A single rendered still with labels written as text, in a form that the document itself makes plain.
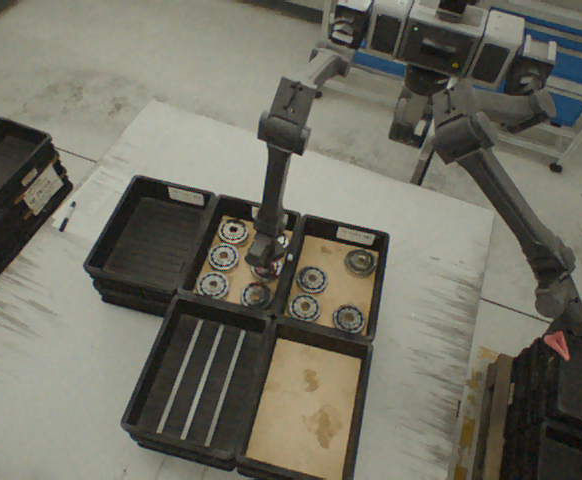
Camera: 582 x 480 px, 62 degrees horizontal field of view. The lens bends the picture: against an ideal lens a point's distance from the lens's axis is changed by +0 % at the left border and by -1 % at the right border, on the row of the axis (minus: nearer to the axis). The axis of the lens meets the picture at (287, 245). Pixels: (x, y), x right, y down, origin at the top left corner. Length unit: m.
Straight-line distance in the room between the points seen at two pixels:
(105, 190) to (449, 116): 1.42
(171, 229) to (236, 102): 1.86
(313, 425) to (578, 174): 2.72
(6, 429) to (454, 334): 1.44
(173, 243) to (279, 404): 0.65
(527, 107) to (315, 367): 0.89
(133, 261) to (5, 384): 0.53
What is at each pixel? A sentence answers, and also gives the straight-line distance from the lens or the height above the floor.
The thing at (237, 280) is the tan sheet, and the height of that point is 0.83.
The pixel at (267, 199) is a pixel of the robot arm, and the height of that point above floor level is 1.26.
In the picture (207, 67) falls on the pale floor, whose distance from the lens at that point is 3.77.
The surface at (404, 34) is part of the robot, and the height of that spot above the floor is 1.46.
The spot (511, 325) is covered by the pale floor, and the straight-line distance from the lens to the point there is 2.78.
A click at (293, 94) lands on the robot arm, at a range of 1.05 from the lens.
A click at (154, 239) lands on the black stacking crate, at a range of 1.72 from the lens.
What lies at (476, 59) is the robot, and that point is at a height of 1.45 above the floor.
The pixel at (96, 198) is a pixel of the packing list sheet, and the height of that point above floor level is 0.70.
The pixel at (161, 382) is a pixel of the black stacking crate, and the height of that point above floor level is 0.83.
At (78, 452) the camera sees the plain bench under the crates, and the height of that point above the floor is 0.70.
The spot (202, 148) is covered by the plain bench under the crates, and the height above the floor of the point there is 0.70.
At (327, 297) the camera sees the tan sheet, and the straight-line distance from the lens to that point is 1.59.
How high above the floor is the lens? 2.22
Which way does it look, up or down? 56 degrees down
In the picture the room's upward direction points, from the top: 7 degrees clockwise
